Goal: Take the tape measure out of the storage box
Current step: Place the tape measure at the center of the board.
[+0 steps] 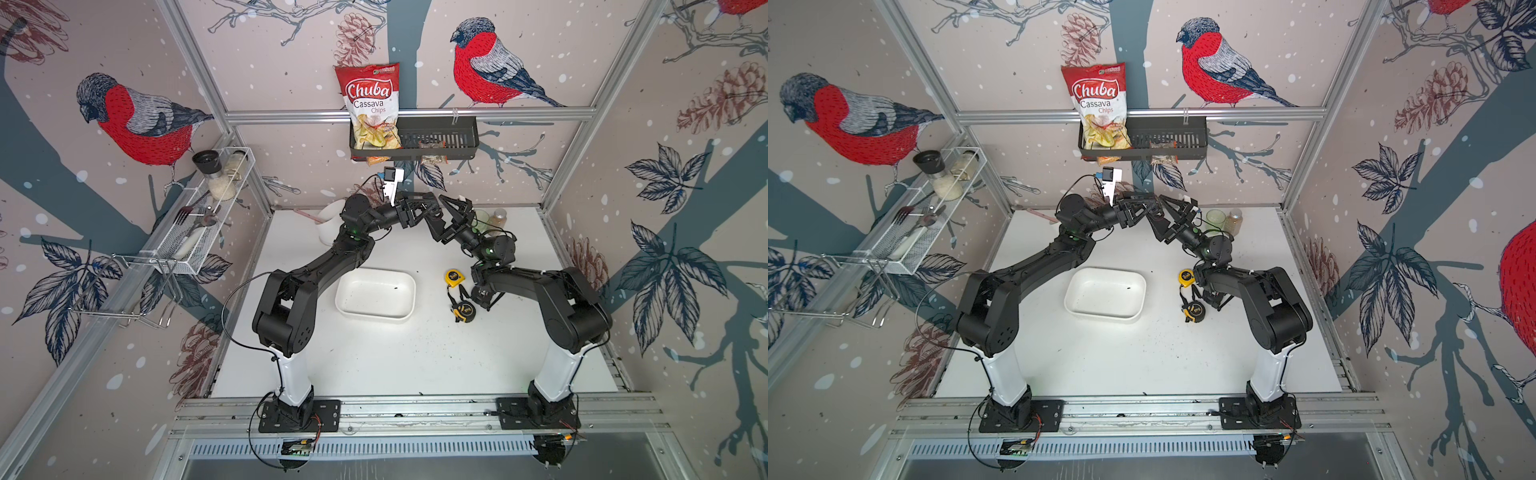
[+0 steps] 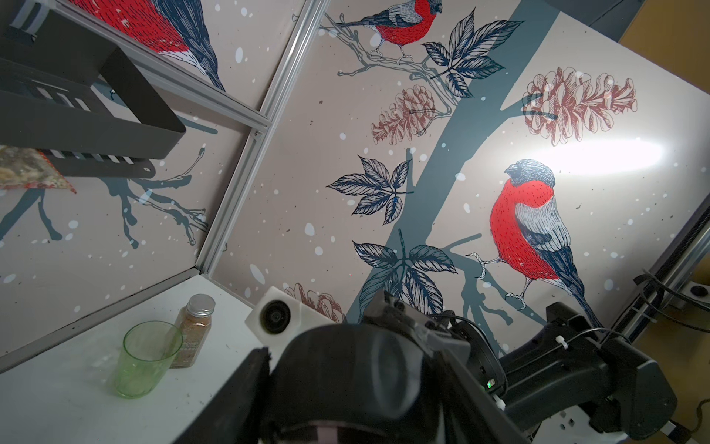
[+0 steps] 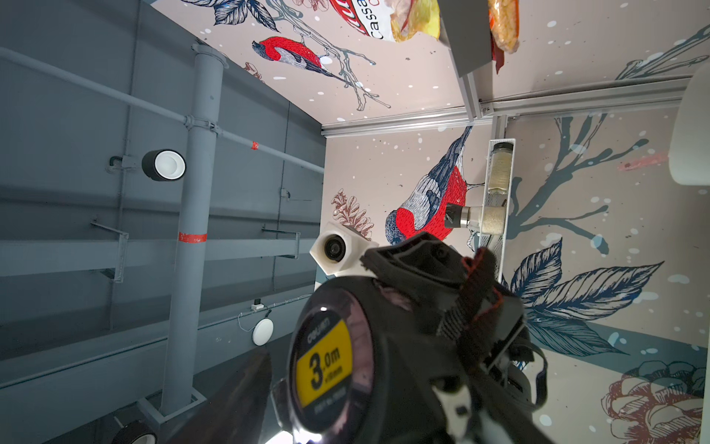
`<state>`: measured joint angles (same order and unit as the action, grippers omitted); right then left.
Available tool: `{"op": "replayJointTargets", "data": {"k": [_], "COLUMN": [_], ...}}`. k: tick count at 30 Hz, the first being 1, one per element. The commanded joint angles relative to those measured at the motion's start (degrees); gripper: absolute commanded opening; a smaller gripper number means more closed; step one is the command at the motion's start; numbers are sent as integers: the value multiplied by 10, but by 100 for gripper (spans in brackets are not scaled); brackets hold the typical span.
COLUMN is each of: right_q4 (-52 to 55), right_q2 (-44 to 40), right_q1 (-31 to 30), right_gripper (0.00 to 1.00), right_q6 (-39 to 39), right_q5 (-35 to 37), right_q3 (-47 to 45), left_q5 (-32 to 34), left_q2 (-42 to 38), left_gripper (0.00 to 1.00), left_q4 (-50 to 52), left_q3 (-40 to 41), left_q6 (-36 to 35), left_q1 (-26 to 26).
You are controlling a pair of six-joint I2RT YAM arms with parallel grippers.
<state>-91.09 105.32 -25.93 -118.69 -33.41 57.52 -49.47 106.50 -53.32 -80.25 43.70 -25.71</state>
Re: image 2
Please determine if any black wall basket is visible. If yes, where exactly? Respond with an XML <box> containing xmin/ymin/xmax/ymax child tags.
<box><xmin>1</xmin><ymin>1</ymin><xmax>186</xmax><ymax>179</ymax></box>

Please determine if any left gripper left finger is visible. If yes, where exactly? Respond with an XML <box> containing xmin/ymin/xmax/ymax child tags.
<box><xmin>176</xmin><ymin>347</ymin><xmax>270</xmax><ymax>443</ymax></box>

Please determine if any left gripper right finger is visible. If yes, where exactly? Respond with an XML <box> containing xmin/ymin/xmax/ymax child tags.
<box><xmin>434</xmin><ymin>351</ymin><xmax>528</xmax><ymax>444</ymax></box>

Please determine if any green plastic cup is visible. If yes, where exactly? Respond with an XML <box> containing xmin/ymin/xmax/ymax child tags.
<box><xmin>112</xmin><ymin>321</ymin><xmax>183</xmax><ymax>399</ymax></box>

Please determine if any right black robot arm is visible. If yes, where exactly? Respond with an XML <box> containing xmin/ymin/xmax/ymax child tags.
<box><xmin>362</xmin><ymin>290</ymin><xmax>677</xmax><ymax>443</ymax></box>

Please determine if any spice jar silver lid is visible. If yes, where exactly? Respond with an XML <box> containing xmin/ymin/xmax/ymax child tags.
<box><xmin>171</xmin><ymin>293</ymin><xmax>216</xmax><ymax>368</ymax></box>

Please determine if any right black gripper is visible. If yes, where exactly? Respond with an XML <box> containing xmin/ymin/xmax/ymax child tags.
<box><xmin>362</xmin><ymin>290</ymin><xmax>508</xmax><ymax>397</ymax></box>

